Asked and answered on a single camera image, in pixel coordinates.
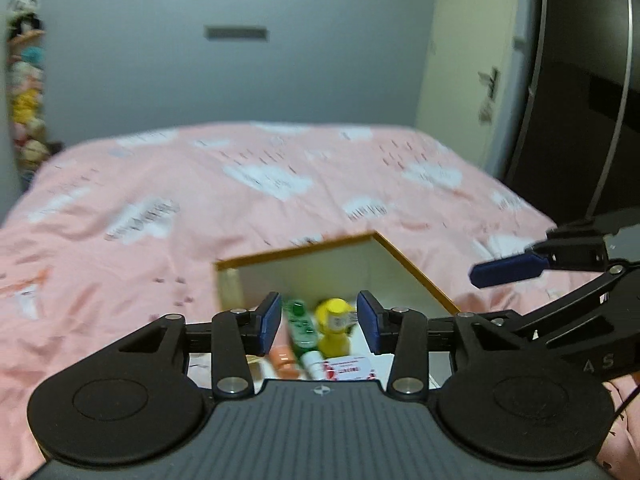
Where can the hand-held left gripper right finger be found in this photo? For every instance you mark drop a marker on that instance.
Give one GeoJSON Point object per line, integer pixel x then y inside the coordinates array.
{"type": "Point", "coordinates": [367, 322]}

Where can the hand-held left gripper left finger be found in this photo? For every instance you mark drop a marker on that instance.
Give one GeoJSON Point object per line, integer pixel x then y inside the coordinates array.
{"type": "Point", "coordinates": [270, 322]}

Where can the clear tube of plush toys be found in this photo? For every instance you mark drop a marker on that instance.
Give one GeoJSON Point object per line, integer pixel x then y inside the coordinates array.
{"type": "Point", "coordinates": [27, 110]}

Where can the yellow bulb-shaped toy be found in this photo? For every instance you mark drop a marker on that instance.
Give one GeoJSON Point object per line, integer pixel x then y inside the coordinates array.
{"type": "Point", "coordinates": [334, 327]}

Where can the green tube with grey cap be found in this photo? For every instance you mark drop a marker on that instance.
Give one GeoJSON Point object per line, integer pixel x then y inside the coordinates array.
{"type": "Point", "coordinates": [300, 330]}

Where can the small hanging charm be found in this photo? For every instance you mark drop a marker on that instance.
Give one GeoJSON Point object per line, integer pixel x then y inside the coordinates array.
{"type": "Point", "coordinates": [484, 111]}

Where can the orange cardboard box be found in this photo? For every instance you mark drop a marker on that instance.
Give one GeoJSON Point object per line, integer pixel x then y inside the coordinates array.
{"type": "Point", "coordinates": [320, 270]}

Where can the red and white mint tin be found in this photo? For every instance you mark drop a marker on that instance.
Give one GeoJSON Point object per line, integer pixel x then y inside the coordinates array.
{"type": "Point", "coordinates": [350, 367]}

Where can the pink printed blanket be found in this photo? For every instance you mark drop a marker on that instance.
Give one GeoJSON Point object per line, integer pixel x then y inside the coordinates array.
{"type": "Point", "coordinates": [150, 200]}

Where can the dark wardrobe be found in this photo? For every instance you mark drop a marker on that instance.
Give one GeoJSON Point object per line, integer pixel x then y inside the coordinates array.
{"type": "Point", "coordinates": [580, 85]}

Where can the grey wall plate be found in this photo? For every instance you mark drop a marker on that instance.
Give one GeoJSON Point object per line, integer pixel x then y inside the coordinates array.
{"type": "Point", "coordinates": [236, 32]}

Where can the pink plastic bottle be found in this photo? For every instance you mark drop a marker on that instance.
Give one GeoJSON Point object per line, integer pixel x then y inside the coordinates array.
{"type": "Point", "coordinates": [282, 360]}

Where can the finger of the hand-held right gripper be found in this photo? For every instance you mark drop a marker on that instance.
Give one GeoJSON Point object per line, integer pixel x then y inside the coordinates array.
{"type": "Point", "coordinates": [505, 269]}
{"type": "Point", "coordinates": [565, 305]}

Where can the person's pink printed clothing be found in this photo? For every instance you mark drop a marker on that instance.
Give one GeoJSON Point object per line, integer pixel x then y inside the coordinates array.
{"type": "Point", "coordinates": [625, 445]}

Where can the panda plush toy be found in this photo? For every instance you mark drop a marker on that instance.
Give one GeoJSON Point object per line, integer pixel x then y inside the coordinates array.
{"type": "Point", "coordinates": [25, 15]}

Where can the cream door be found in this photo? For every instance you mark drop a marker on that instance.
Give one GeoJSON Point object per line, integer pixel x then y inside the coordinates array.
{"type": "Point", "coordinates": [465, 60]}

